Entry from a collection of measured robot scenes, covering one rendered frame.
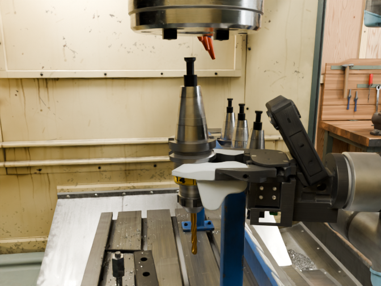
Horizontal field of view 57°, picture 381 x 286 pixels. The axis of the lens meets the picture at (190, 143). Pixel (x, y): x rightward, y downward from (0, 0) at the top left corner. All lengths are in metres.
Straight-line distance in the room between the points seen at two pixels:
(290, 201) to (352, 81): 3.04
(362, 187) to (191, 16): 0.28
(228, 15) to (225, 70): 1.10
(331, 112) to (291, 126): 2.98
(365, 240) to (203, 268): 0.50
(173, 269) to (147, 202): 0.61
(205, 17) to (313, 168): 0.22
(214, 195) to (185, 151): 0.07
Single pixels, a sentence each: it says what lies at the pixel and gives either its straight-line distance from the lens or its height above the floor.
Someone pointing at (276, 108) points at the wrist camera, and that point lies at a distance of 0.42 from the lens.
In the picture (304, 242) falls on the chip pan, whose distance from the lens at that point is 1.63.
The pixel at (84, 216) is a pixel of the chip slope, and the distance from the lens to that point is 1.50.
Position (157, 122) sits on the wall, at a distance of 1.47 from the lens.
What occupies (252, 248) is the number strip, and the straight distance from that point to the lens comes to 0.93.
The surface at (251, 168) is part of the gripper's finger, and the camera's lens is 0.42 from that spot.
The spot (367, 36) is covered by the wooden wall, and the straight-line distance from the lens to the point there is 3.58.
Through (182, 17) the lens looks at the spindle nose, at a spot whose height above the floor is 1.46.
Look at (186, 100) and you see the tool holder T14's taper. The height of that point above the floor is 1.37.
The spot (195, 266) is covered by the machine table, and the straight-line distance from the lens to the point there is 0.97.
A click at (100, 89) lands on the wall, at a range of 1.46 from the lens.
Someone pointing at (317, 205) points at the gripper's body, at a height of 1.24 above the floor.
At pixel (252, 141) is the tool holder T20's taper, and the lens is 0.67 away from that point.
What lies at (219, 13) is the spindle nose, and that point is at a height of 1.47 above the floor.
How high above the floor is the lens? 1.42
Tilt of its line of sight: 13 degrees down
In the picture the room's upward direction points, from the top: straight up
